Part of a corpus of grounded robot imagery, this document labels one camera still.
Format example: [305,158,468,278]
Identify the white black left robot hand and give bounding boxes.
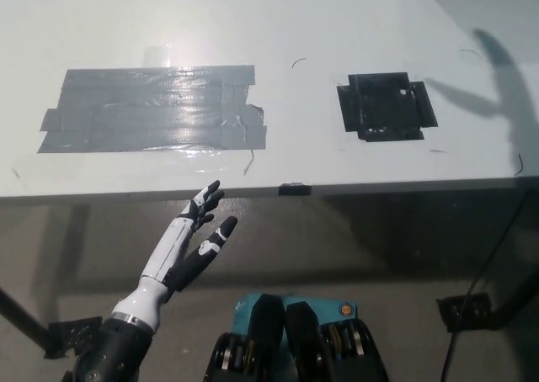
[111,179,240,331]

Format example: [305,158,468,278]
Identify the small black edge tape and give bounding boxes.
[278,182,312,197]

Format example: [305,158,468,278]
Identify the black table leg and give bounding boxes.
[488,247,539,331]
[0,287,54,353]

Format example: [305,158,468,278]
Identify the black tape square patch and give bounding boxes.
[335,71,439,143]

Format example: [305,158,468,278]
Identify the grey duct tape patch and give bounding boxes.
[36,64,270,154]

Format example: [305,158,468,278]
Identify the thin black cable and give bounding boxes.
[440,187,531,382]

